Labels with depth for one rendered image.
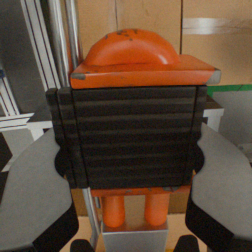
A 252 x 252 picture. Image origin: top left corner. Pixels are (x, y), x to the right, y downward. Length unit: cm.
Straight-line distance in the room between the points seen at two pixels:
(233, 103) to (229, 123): 16
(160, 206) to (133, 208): 4
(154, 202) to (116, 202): 3
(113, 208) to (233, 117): 144
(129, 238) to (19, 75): 104
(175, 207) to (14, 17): 103
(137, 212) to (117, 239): 3
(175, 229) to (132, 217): 29
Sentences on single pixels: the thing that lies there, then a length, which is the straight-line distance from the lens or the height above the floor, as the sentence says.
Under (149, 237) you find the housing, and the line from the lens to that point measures 20.
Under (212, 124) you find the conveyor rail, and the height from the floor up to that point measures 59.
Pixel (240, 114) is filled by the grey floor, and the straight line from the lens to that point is 158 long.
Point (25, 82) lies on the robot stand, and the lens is 114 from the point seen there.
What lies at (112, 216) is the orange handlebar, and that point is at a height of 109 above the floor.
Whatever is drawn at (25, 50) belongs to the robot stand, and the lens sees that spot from 110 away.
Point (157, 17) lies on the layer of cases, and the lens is 66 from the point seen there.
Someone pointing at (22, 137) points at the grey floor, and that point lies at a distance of 160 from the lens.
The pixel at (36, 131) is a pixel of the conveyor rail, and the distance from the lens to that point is 76.
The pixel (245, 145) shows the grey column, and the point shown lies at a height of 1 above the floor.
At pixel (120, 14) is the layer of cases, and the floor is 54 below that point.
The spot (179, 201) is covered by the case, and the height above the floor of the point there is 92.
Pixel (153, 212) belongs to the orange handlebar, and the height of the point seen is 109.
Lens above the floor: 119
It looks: 61 degrees down
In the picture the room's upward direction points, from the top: 177 degrees clockwise
